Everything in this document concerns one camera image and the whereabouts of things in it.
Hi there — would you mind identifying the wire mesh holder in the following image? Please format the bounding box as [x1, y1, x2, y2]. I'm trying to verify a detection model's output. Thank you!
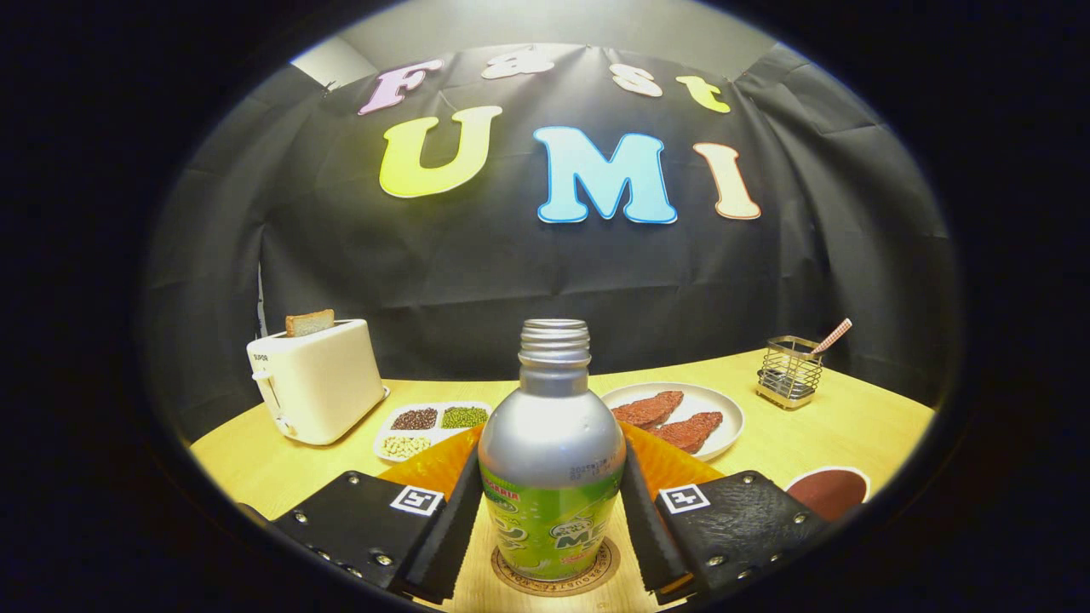
[755, 335, 824, 410]

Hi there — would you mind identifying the cream cup with wooden handle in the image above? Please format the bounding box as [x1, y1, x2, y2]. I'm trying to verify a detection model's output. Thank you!
[784, 466, 871, 522]

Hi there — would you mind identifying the black backdrop cloth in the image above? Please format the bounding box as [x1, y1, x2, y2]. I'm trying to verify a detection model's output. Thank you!
[141, 43, 959, 444]

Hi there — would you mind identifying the cream toaster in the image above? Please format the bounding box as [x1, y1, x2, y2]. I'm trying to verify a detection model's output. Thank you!
[246, 318, 390, 446]

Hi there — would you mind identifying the striped straw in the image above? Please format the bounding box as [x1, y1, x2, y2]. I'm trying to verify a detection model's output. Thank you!
[809, 318, 853, 357]

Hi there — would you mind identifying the white oval plate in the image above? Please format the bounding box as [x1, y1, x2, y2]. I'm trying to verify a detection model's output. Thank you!
[601, 382, 746, 462]

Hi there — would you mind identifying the wooden table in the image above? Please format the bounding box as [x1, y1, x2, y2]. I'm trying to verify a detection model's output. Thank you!
[189, 347, 936, 613]

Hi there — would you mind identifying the brown sausage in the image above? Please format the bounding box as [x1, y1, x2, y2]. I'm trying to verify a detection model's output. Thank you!
[611, 390, 685, 431]
[649, 411, 724, 455]

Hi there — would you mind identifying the toast bread slice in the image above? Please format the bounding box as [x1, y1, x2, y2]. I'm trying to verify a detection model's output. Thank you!
[284, 309, 336, 338]

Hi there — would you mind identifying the round cork coaster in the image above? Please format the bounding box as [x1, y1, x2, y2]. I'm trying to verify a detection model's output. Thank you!
[490, 536, 622, 597]

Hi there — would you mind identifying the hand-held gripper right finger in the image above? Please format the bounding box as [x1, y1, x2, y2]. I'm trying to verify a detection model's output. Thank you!
[617, 421, 831, 607]

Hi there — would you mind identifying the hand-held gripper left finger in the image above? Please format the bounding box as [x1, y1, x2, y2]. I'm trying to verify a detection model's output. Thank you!
[272, 426, 486, 605]

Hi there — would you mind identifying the white divided bean dish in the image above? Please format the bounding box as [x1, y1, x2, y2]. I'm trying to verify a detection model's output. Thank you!
[373, 401, 493, 463]

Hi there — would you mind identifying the silver green juice bottle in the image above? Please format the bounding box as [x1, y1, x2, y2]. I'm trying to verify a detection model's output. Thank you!
[477, 318, 628, 581]

